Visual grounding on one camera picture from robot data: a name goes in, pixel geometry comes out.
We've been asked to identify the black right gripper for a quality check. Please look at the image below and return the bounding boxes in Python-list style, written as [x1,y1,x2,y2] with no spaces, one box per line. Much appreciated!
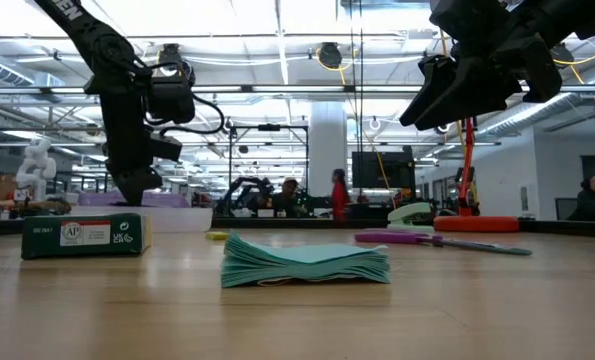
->
[399,0,578,132]

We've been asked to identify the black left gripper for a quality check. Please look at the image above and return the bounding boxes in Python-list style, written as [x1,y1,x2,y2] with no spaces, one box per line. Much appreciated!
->
[99,74,183,207]

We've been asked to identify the green crayon box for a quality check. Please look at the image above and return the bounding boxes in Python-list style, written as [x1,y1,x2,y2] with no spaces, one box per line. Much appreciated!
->
[20,213,153,261]

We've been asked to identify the purple scissors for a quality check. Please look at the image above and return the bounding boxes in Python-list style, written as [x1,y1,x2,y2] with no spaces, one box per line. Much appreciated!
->
[354,228,534,257]

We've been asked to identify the teal sticky note pad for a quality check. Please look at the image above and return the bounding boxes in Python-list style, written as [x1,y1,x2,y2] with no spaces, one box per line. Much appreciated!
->
[220,230,392,290]

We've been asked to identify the black monitor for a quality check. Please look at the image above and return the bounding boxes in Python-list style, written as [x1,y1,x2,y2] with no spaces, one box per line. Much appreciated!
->
[351,151,417,190]

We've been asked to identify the black ceiling device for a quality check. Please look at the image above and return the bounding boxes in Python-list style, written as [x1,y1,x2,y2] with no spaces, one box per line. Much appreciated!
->
[318,41,344,70]

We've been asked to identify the mint green stapler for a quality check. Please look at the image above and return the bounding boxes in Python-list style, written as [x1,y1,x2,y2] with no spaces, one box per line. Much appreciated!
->
[386,201,435,233]

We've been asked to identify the red desk lamp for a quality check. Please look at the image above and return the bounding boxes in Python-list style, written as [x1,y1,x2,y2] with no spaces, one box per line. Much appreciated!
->
[432,117,521,234]

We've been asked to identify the white building column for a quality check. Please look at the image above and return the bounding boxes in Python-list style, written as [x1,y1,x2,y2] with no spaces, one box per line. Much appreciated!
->
[308,101,349,199]

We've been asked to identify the person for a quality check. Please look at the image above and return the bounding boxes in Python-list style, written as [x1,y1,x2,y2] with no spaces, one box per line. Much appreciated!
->
[567,173,595,223]
[330,168,351,222]
[270,177,306,219]

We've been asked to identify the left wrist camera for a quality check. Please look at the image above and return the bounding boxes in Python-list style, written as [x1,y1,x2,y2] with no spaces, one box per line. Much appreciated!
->
[145,43,197,126]

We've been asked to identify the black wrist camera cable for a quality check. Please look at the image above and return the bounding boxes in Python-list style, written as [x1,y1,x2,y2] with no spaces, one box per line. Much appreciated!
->
[141,54,227,137]

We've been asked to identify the yellow hanging cable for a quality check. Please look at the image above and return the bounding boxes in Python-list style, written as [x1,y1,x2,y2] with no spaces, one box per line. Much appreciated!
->
[336,64,394,211]

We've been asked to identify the black background frame rig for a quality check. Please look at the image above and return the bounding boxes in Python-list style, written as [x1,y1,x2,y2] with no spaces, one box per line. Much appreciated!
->
[228,123,310,194]

